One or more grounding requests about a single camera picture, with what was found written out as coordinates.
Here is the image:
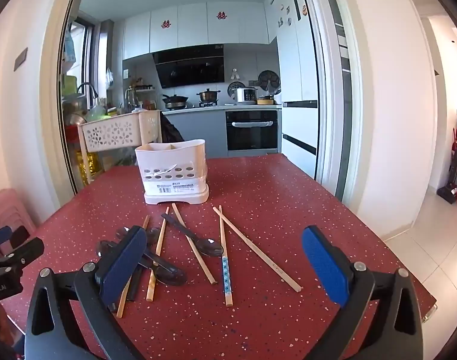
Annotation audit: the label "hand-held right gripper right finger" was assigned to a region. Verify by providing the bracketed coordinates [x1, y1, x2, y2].
[302, 226, 427, 360]

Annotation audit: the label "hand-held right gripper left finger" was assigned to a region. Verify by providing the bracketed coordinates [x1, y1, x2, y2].
[24, 226, 148, 360]

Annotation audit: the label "black plastic spoon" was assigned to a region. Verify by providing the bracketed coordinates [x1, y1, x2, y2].
[138, 249, 188, 286]
[161, 213, 224, 259]
[96, 239, 143, 303]

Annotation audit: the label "plain wooden chopstick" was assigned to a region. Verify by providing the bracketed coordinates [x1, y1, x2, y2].
[116, 215, 150, 319]
[146, 206, 170, 302]
[171, 203, 216, 285]
[212, 206, 303, 292]

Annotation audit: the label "blue patterned wooden chopstick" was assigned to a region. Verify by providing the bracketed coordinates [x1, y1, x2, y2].
[218, 205, 233, 307]

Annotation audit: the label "white plastic utensil holder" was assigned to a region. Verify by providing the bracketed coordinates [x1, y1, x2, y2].
[134, 139, 210, 205]

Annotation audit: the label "pink plastic stool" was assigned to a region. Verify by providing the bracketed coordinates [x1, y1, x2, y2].
[0, 189, 36, 256]

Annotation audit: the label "yellow oil bottle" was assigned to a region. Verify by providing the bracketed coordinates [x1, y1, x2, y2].
[75, 149, 102, 181]

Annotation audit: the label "white perforated trolley basket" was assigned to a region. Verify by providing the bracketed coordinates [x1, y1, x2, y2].
[77, 110, 162, 185]

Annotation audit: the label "black bag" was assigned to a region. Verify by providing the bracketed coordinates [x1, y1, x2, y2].
[160, 112, 185, 144]

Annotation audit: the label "black built-in oven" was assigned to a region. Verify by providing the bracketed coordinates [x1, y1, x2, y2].
[225, 110, 279, 153]

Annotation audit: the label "kitchen faucet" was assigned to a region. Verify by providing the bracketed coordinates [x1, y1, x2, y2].
[77, 82, 100, 103]

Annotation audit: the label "black wok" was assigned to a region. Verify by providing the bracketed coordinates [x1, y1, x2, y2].
[162, 94, 190, 110]

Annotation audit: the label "silver rice cooker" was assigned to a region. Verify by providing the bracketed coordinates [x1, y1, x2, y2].
[227, 86, 258, 105]

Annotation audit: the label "metal cooking pot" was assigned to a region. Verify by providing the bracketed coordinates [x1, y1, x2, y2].
[197, 88, 221, 104]

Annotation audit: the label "white refrigerator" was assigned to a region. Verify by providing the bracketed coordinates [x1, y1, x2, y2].
[269, 0, 320, 179]

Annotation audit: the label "black range hood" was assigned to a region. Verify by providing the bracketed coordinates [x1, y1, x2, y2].
[152, 44, 225, 89]

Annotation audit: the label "white upper cabinets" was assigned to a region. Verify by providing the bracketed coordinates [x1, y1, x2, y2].
[122, 1, 270, 61]

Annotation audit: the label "grey wall switch plate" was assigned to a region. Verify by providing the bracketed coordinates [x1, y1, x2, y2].
[13, 47, 29, 72]

